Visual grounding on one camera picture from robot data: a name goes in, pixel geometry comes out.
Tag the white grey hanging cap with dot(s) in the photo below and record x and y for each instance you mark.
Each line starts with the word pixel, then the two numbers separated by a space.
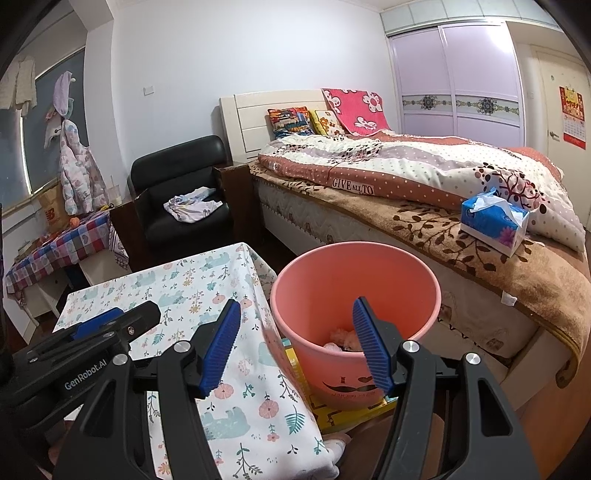
pixel 51 129

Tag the blue tissue box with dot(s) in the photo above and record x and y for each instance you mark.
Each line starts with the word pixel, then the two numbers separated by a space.
pixel 489 226

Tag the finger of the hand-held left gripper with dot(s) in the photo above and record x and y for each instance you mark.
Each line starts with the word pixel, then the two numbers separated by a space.
pixel 136 321
pixel 99 322

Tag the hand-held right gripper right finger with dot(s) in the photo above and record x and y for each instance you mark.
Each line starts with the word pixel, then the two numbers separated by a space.
pixel 371 346

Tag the colourful printed pillow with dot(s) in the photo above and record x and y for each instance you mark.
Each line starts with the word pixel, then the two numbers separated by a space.
pixel 288 122

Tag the side table with checked cloth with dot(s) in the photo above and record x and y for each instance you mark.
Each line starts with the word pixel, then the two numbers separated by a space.
pixel 69 244

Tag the red wall calendar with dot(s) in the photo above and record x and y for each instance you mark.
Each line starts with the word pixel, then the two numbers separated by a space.
pixel 572 115

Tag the white door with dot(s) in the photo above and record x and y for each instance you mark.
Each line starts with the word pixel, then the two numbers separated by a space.
pixel 549 92

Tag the white desk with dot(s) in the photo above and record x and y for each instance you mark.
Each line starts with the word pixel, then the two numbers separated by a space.
pixel 97 267

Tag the white printed cloth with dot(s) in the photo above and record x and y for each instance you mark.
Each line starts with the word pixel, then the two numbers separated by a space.
pixel 189 205

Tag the lilac sliding door wardrobe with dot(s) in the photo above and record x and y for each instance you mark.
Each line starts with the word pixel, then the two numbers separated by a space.
pixel 425 69

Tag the pink plastic bucket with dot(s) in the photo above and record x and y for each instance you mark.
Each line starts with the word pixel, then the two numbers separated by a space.
pixel 323 286

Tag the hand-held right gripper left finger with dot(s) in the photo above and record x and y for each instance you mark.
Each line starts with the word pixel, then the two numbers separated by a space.
pixel 221 350

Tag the yellow flower pillow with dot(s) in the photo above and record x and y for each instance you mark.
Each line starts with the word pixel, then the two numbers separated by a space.
pixel 325 122

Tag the quilted mattress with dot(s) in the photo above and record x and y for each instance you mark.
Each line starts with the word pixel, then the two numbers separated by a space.
pixel 295 212

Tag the lilac hat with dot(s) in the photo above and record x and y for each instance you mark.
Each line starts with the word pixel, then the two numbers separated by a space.
pixel 62 92

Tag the white hanging garment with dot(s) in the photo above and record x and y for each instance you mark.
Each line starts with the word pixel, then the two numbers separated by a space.
pixel 21 83

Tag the bed with patterned quilt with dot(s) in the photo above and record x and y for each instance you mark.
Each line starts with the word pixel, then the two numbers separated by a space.
pixel 415 166

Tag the white bed headboard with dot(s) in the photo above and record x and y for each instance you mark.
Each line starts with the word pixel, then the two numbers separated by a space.
pixel 244 124

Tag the brown leaf pattern blanket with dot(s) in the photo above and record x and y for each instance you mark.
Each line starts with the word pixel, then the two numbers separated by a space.
pixel 415 230

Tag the plastic cup with straw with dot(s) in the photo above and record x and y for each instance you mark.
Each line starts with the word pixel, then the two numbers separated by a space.
pixel 115 198

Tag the window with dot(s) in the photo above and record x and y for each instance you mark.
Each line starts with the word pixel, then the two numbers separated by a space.
pixel 34 138

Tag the yellow printed flat board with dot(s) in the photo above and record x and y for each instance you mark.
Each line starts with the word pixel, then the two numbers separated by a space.
pixel 332 415

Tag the brown paper bag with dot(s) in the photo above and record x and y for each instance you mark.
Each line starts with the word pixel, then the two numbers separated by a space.
pixel 51 212

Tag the child's printed puffer jacket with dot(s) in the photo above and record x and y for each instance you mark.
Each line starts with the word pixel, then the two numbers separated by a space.
pixel 81 175

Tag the black leather armchair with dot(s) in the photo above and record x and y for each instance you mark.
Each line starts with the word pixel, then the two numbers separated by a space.
pixel 194 157

